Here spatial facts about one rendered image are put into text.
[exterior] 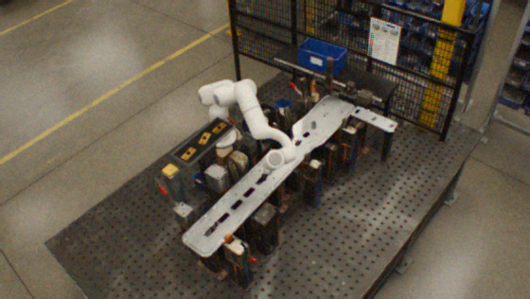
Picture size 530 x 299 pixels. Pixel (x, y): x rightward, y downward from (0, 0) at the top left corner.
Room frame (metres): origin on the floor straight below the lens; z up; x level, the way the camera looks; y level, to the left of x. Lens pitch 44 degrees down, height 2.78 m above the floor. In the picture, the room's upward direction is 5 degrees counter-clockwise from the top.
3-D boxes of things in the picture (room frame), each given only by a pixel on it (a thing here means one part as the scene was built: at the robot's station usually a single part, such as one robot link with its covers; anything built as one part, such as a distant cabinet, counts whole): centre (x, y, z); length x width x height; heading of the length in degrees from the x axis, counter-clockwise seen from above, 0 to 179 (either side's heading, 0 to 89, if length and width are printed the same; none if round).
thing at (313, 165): (1.62, -0.27, 0.87); 0.12 x 0.09 x 0.35; 49
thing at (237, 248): (1.13, 0.15, 0.88); 0.15 x 0.11 x 0.36; 49
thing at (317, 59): (2.56, -0.47, 1.10); 0.30 x 0.17 x 0.13; 52
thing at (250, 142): (1.80, 0.07, 0.89); 0.13 x 0.11 x 0.38; 49
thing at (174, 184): (1.55, 0.48, 0.92); 0.08 x 0.08 x 0.44; 49
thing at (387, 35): (2.39, -0.84, 1.30); 0.23 x 0.02 x 0.31; 49
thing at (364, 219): (1.76, -0.10, 0.68); 2.56 x 1.61 x 0.04; 134
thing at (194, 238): (1.67, -0.09, 1.00); 1.38 x 0.22 x 0.02; 139
